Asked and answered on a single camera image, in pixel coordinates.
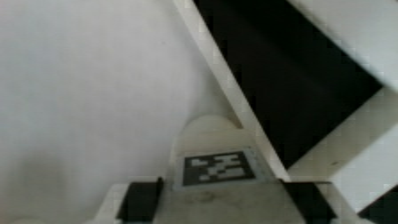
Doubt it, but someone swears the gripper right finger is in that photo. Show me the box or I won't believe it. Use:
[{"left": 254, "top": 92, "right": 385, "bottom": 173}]
[{"left": 282, "top": 181, "right": 373, "bottom": 224}]

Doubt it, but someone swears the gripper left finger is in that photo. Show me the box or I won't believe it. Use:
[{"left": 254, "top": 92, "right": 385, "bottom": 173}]
[{"left": 87, "top": 177, "right": 163, "bottom": 224}]

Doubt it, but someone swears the white leg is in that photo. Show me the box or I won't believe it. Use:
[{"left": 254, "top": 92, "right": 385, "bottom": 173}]
[{"left": 154, "top": 115, "right": 305, "bottom": 224}]

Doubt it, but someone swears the white square tabletop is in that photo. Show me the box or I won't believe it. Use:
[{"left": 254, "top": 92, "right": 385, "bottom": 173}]
[{"left": 0, "top": 0, "right": 282, "bottom": 224}]

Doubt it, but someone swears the white U-shaped fence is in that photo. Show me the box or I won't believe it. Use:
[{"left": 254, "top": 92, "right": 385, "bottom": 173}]
[{"left": 288, "top": 0, "right": 398, "bottom": 210}]

